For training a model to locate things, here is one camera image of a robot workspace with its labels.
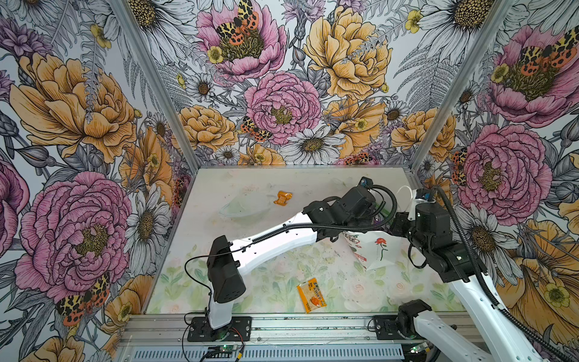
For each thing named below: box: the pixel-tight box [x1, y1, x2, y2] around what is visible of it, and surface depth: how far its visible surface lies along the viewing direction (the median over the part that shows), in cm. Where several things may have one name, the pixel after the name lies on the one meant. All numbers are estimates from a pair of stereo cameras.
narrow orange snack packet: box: [297, 277, 328, 314], surface depth 82 cm
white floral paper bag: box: [343, 230, 408, 271], surface depth 78 cm
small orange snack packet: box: [272, 190, 294, 206], surface depth 110 cm
